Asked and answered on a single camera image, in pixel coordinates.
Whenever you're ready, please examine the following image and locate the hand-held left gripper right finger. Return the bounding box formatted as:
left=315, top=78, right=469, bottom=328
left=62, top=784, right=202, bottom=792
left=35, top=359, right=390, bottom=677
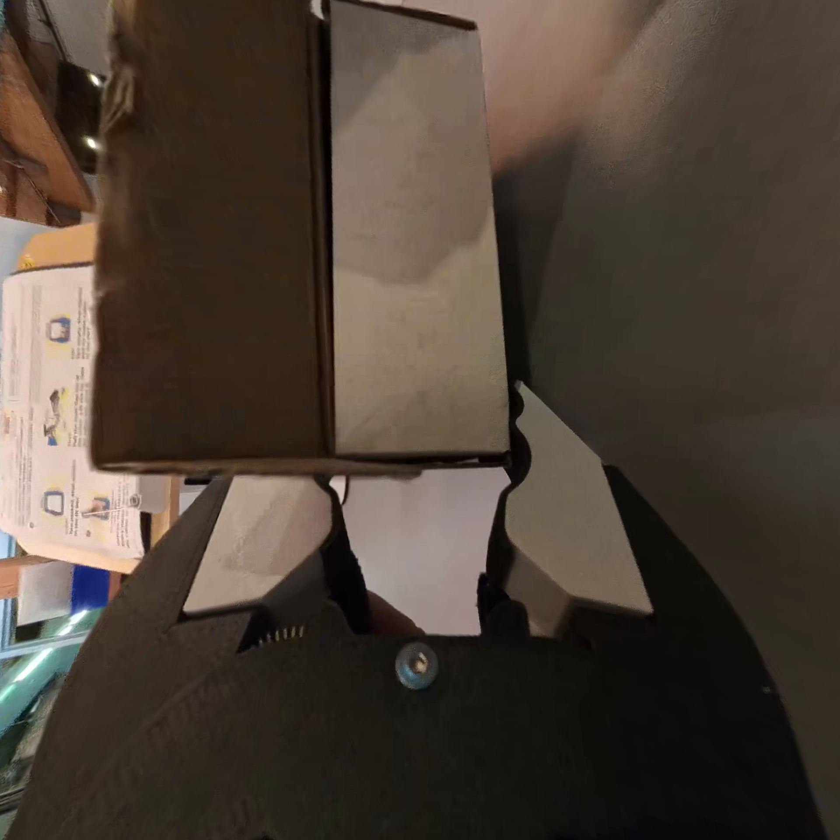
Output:
left=487, top=382, right=655, bottom=636

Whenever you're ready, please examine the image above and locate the white cardboard box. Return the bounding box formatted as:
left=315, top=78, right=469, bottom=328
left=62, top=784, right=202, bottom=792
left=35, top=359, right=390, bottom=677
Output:
left=91, top=0, right=514, bottom=478

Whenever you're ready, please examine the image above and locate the printed instruction sheet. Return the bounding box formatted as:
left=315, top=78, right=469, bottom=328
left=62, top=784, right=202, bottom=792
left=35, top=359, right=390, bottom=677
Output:
left=0, top=266, right=147, bottom=555

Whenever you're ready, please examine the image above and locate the person's left hand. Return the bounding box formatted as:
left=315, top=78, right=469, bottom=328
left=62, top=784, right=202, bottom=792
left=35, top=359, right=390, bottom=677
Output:
left=367, top=591, right=427, bottom=637

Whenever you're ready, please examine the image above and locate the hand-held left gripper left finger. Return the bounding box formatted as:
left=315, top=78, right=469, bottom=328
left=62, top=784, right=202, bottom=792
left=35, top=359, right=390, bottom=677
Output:
left=184, top=476, right=337, bottom=618

